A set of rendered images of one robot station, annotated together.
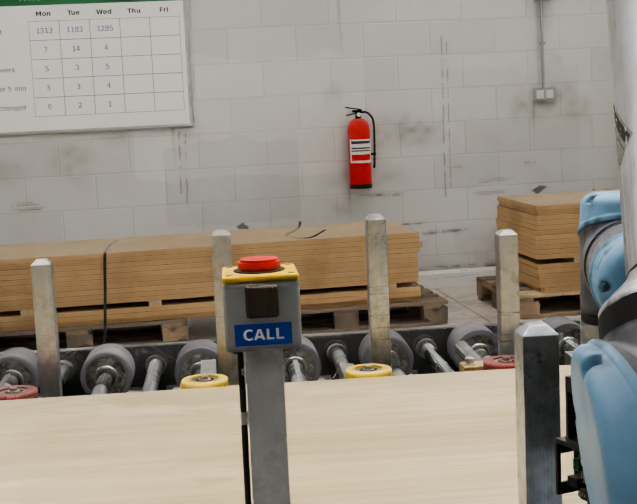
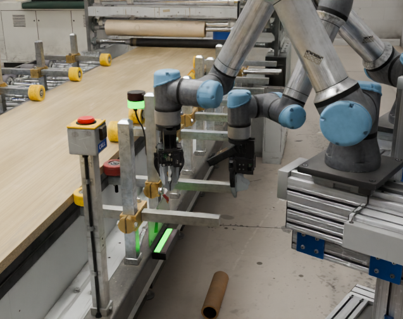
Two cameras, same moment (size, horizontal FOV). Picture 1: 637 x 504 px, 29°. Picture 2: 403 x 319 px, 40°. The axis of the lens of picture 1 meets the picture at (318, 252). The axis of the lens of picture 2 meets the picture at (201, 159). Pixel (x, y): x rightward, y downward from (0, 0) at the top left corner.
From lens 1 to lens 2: 1.32 m
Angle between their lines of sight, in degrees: 72
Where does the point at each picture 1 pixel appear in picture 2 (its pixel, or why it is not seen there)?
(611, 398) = (362, 109)
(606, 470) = (364, 123)
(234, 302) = (97, 135)
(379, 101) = not seen: outside the picture
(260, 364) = (95, 157)
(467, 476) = (24, 194)
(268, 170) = not seen: outside the picture
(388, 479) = (5, 207)
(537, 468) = (132, 166)
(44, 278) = not seen: outside the picture
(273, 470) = (99, 195)
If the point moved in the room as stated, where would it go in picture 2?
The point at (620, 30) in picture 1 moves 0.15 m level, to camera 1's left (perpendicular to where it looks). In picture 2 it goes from (310, 33) to (303, 43)
